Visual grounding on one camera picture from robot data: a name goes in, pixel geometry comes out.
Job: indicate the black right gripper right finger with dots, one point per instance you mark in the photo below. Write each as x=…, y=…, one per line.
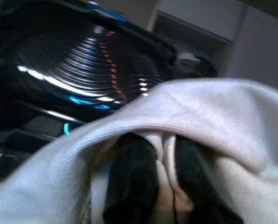
x=199, y=182

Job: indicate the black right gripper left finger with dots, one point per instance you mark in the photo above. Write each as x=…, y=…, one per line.
x=131, y=177

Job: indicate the beige garment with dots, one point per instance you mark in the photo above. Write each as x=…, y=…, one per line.
x=199, y=112

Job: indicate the black top-load washing machine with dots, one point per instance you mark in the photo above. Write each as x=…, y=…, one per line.
x=59, y=58

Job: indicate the grey cabinet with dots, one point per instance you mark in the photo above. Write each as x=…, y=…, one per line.
x=190, y=23

